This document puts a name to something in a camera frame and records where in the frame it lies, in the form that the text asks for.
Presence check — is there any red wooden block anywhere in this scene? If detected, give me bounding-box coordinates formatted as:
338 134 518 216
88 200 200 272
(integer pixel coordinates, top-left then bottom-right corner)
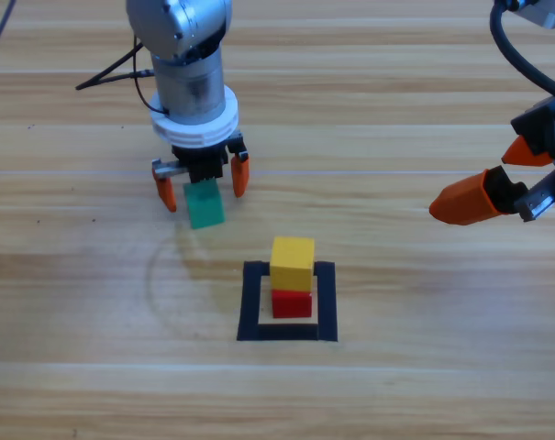
271 288 314 320

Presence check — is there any yellow wooden block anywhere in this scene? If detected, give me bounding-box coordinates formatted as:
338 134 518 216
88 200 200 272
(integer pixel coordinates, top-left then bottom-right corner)
269 236 316 293

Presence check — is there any dark grey cable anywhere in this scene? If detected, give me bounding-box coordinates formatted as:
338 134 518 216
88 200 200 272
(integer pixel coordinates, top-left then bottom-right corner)
0 0 17 70

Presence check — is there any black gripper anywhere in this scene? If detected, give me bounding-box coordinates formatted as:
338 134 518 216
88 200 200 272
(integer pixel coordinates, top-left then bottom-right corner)
427 93 555 226
150 132 250 214

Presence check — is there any black tape square outline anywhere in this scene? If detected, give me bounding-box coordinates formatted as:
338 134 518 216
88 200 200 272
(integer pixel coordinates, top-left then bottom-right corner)
236 260 339 344

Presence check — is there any green wooden block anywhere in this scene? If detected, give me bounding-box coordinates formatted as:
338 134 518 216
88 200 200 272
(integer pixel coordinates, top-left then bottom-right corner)
183 179 227 231

